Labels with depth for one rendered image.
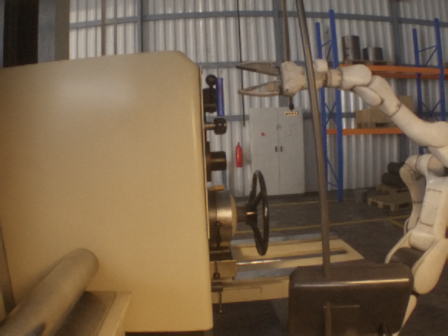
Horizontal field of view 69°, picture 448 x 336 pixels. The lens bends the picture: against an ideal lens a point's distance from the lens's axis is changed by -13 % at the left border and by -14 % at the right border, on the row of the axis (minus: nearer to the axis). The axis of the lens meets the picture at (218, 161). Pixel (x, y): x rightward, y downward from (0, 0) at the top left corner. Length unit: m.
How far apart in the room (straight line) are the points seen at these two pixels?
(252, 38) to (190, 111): 8.31
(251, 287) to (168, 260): 1.31
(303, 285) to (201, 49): 8.42
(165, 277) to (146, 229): 0.16
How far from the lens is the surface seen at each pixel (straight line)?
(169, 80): 1.04
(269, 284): 2.37
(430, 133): 1.25
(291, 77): 1.09
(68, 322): 0.98
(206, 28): 9.29
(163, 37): 9.25
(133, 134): 1.04
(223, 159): 1.29
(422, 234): 1.62
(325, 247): 0.96
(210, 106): 1.14
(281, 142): 8.53
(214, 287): 1.29
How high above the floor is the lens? 1.68
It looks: 5 degrees down
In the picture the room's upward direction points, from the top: 3 degrees counter-clockwise
